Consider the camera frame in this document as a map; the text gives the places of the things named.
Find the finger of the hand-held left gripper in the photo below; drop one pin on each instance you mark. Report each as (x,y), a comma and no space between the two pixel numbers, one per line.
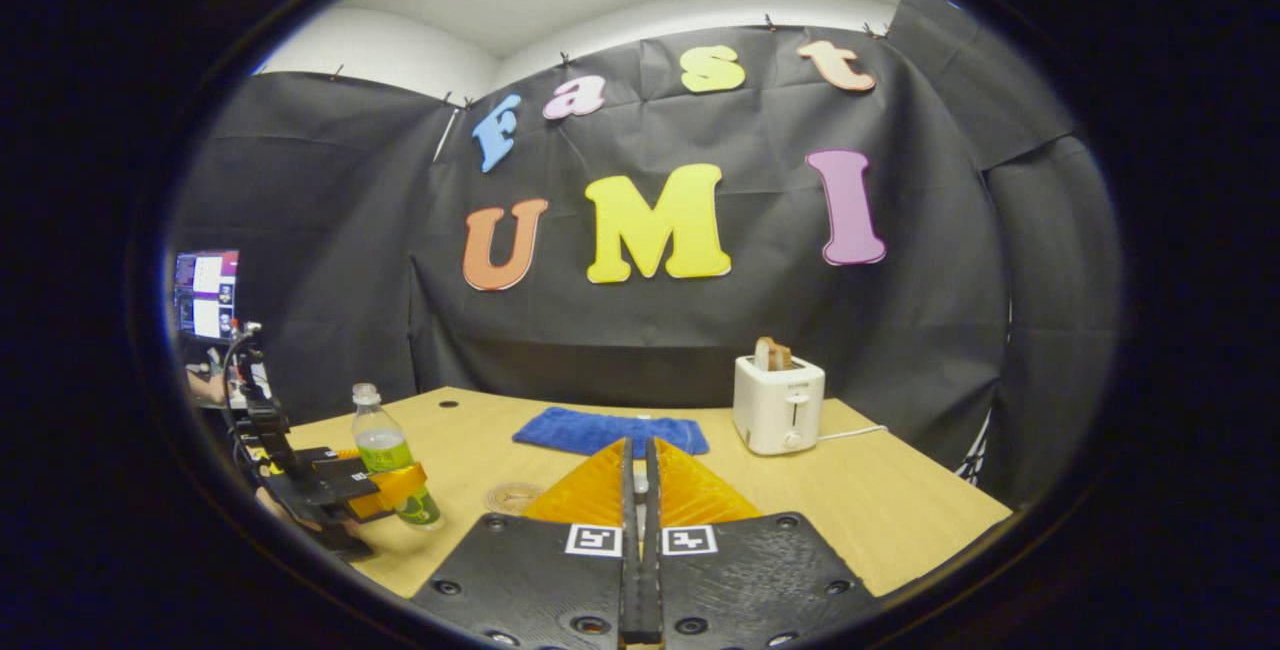
(345,485)

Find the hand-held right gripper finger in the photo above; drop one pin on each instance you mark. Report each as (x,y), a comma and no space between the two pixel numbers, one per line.
(630,580)
(652,580)

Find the clear green-label water bottle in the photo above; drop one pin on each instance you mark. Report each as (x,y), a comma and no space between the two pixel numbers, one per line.
(385,450)

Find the white teacup lid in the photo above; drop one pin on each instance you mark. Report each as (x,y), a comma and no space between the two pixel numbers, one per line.
(640,510)

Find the round beige coaster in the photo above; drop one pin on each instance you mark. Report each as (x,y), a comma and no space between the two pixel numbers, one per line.
(512,498)

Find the blue towel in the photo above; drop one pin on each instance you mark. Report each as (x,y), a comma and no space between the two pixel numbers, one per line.
(600,430)

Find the computer monitor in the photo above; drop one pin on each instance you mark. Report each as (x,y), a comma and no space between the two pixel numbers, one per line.
(205,295)

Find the white toaster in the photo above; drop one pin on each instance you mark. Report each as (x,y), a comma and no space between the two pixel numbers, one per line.
(778,405)

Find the black backdrop cloth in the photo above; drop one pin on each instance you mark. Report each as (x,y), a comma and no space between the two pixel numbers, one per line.
(700,330)

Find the toast slice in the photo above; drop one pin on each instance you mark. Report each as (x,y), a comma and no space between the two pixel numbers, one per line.
(772,355)

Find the black tripod legs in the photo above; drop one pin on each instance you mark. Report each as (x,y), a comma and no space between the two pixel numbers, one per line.
(972,455)

